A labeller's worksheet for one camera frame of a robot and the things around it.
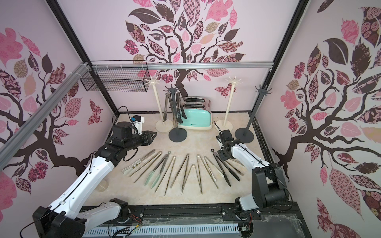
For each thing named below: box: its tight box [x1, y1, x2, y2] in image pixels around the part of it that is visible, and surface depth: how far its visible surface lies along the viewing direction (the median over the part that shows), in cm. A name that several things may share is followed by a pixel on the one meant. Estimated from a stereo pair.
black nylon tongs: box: [210, 148, 241, 187], surface depth 90 cm
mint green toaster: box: [177, 96, 213, 130], surface depth 105 cm
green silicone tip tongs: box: [144, 150, 172, 189], surface depth 91 cm
